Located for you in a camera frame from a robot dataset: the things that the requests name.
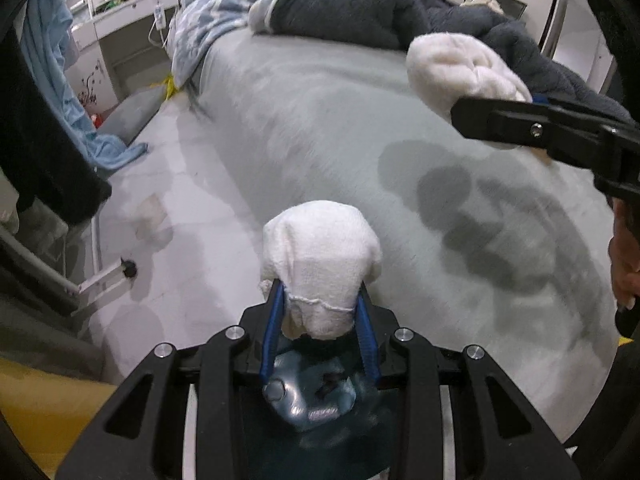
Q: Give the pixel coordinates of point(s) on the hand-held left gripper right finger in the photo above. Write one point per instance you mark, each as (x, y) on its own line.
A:
(366, 337)

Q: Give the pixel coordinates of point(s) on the yellow cloth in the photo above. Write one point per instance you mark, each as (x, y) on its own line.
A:
(171, 87)

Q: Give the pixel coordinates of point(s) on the bed with grey sheet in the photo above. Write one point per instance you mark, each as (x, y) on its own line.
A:
(325, 135)

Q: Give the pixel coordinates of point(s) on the light blue robe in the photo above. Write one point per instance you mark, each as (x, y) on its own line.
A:
(50, 60)

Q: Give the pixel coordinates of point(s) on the blue patterned quilt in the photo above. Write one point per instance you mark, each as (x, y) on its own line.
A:
(215, 20)

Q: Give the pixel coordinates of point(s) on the cream and green plush toy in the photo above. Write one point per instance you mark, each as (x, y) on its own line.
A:
(482, 2)

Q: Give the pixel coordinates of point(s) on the white power strip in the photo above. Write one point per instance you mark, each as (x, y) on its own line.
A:
(160, 16)

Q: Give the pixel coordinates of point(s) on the yellow plastic object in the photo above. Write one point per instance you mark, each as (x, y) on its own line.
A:
(45, 400)

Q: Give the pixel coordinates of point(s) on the white vanity table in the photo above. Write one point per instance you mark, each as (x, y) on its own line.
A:
(130, 15)

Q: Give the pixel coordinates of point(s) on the person's right hand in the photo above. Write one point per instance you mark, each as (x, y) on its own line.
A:
(627, 260)

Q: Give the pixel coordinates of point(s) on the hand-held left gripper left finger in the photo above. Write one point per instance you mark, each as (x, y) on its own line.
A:
(272, 332)

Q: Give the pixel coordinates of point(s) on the black chair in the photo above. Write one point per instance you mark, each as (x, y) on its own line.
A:
(515, 9)

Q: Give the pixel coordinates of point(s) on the dark grey fleece blanket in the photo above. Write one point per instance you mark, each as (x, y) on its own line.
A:
(360, 10)

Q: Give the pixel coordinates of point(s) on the black hanging garment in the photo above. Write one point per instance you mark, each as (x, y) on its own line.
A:
(45, 150)

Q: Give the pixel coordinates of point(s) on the metal clothes rack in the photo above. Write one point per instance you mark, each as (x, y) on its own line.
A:
(100, 280)

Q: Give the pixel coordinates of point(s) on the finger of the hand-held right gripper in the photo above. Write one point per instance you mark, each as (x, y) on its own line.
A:
(505, 120)
(580, 109)

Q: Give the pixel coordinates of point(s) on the grey floor cushion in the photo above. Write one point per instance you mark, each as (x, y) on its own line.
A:
(132, 112)

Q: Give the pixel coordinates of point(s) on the dark teal waste bin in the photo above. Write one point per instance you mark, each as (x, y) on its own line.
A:
(370, 430)

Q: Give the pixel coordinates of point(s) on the small white cloth ball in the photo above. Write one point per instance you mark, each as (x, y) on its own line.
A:
(460, 70)

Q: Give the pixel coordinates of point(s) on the large white cloth ball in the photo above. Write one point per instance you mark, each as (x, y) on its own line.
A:
(320, 255)

